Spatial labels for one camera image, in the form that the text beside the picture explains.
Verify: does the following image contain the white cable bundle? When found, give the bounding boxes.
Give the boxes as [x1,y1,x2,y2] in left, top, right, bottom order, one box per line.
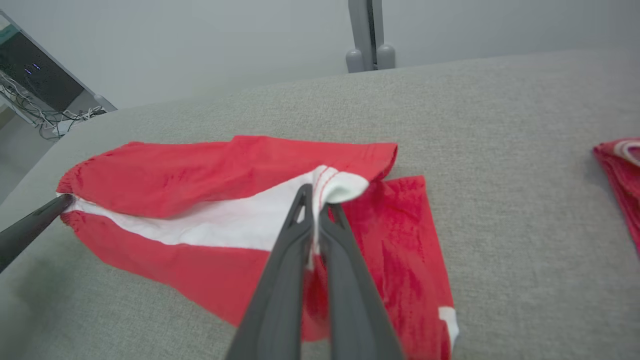
[0,74,107,141]

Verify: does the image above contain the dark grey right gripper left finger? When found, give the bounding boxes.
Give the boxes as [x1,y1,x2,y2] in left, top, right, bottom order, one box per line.
[224,183,316,360]

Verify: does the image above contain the red shorts with white stripe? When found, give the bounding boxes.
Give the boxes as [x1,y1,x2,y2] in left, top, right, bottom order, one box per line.
[56,134,460,360]

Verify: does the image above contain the grey cylinder post foot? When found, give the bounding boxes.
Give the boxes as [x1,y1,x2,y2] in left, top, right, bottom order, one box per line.
[345,48,364,75]
[376,43,396,70]

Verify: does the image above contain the black monitor screen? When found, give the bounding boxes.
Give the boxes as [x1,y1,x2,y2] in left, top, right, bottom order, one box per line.
[0,30,86,114]

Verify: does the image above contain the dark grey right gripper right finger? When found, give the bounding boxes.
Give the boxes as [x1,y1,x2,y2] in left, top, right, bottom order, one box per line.
[318,202,406,360]

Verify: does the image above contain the electronics rack with cables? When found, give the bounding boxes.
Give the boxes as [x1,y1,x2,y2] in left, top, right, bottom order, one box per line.
[0,9,119,114]

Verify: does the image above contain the grey vertical partition post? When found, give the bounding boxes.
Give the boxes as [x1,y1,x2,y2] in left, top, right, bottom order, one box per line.
[348,0,385,72]

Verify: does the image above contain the red basketball jersey number 23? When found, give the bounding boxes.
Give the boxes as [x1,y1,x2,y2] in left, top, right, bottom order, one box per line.
[592,137,640,257]

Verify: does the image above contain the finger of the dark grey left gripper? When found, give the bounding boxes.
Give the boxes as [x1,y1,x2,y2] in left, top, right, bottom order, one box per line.
[0,193,76,274]

